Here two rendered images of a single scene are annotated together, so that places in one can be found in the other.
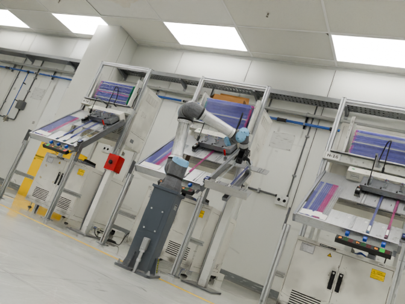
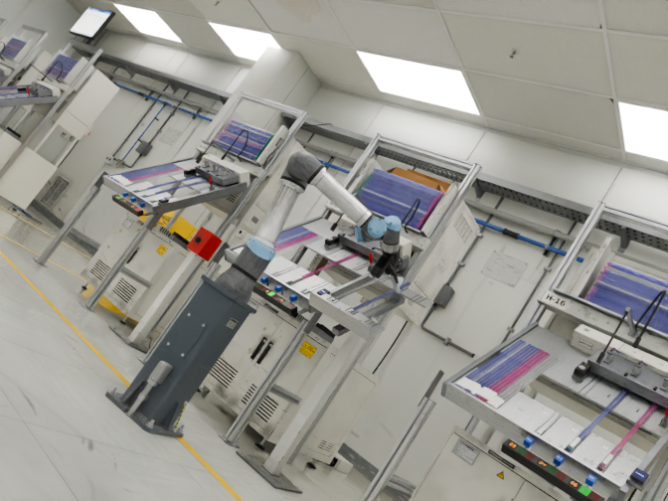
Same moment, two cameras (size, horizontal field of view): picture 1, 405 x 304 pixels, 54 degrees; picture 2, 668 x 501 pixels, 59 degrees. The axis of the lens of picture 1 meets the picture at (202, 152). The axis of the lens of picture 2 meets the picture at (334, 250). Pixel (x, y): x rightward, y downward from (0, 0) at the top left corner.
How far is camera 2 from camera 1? 71 cm
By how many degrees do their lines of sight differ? 10
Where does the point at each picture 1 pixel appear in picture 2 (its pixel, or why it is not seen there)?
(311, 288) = not seen: outside the picture
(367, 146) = (621, 294)
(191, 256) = (277, 417)
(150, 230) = (176, 352)
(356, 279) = not seen: outside the picture
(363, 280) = not seen: outside the picture
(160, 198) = (207, 301)
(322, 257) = (486, 476)
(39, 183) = (104, 254)
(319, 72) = (591, 166)
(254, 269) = (409, 469)
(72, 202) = (137, 292)
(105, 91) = (232, 136)
